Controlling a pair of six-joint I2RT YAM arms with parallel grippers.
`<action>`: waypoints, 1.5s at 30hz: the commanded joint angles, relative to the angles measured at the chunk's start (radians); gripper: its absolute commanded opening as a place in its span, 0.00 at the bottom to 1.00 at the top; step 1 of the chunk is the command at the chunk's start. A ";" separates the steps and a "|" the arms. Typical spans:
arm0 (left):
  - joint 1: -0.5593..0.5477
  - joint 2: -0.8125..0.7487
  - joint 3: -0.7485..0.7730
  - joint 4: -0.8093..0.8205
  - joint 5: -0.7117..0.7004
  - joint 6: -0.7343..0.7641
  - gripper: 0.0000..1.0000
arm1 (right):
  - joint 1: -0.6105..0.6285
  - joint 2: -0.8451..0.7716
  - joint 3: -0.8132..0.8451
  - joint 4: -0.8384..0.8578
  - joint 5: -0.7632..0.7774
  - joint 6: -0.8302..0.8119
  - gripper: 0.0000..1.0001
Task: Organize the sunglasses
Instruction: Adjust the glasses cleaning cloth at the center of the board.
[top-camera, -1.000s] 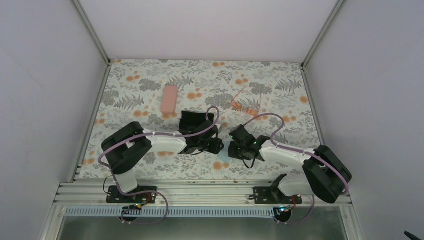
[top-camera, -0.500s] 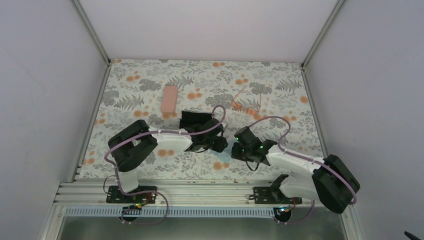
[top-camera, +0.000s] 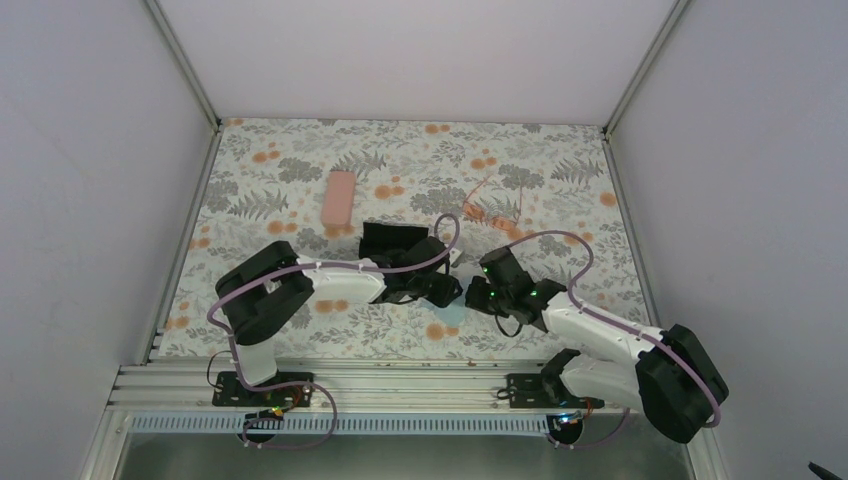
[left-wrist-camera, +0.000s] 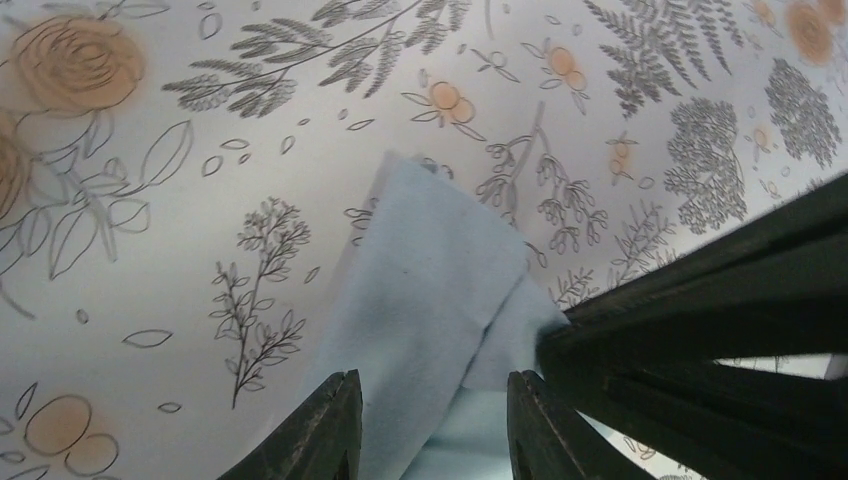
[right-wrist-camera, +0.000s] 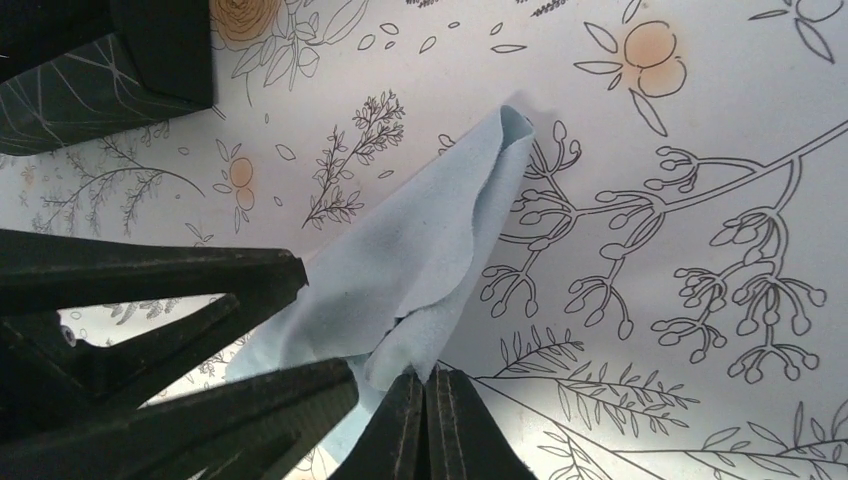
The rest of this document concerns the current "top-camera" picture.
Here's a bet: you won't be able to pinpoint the aluminium rail base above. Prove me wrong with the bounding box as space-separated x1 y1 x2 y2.
82 360 727 479

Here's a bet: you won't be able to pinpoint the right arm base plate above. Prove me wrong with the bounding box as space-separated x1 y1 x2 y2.
495 373 605 409

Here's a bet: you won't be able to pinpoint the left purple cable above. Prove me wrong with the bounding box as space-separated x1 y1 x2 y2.
206 213 462 452

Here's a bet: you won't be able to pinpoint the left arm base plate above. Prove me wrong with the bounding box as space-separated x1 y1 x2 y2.
211 371 314 409

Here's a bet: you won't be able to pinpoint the black glasses case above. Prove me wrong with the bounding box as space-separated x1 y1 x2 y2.
358 222 429 258

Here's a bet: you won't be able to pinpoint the pink glasses case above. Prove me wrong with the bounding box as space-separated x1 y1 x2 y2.
320 171 357 228

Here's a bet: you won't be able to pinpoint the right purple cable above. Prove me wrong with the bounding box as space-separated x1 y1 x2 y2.
496 229 723 452

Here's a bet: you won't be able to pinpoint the purple cable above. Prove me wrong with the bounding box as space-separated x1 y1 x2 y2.
206 213 462 452
496 229 723 452

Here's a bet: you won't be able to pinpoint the clear orange sunglasses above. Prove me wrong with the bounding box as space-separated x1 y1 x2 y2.
461 174 524 232

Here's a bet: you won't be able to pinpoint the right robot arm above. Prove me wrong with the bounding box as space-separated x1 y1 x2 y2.
465 247 729 443

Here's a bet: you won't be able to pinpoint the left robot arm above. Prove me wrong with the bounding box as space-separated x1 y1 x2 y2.
207 237 463 405

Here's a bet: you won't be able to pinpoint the floral table mat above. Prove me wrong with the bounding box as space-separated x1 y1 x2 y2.
158 118 649 357

